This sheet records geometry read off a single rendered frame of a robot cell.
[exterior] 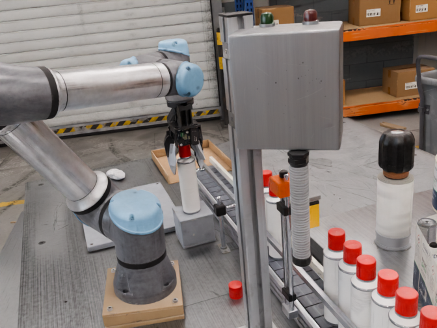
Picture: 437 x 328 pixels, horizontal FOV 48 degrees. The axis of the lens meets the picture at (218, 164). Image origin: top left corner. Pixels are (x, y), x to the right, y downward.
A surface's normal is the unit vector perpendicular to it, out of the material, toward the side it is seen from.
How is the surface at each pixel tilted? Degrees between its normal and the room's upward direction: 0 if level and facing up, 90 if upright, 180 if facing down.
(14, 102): 92
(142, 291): 74
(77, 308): 0
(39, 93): 82
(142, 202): 10
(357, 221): 0
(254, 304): 90
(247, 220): 90
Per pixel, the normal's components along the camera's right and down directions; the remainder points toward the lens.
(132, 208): 0.04, -0.87
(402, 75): 0.18, 0.35
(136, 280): -0.07, 0.11
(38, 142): 0.62, 0.35
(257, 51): -0.27, 0.38
